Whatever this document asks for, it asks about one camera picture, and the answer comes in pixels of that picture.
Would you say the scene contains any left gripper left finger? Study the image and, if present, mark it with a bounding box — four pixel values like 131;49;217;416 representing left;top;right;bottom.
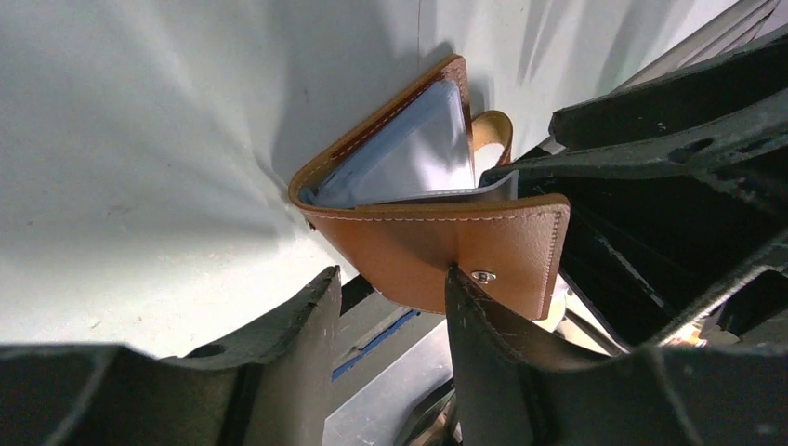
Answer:
1;266;341;445

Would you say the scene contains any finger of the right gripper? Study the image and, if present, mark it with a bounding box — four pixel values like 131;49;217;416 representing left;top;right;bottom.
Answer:
519;178;787;348
481;33;787;197

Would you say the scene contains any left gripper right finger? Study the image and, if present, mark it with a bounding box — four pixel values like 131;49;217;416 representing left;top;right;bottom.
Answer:
445;268;787;445

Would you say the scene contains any brown leather card holder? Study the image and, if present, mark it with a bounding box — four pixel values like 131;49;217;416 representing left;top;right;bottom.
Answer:
288;54;570;321

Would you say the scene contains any right aluminium frame post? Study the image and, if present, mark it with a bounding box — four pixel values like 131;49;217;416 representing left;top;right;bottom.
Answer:
614;0;787;92

